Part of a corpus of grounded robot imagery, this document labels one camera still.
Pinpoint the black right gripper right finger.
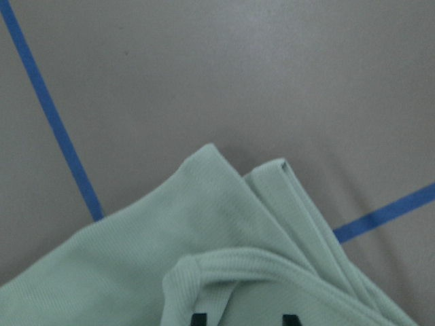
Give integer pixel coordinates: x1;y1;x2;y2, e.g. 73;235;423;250
281;314;300;326

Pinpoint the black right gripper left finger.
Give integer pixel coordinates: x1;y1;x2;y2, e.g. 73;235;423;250
190;312;207;326

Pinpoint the olive green long-sleeve shirt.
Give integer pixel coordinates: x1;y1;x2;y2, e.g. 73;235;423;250
1;145;413;325

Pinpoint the brown paper table cover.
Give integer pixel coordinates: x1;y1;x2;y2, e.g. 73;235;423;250
1;1;434;325

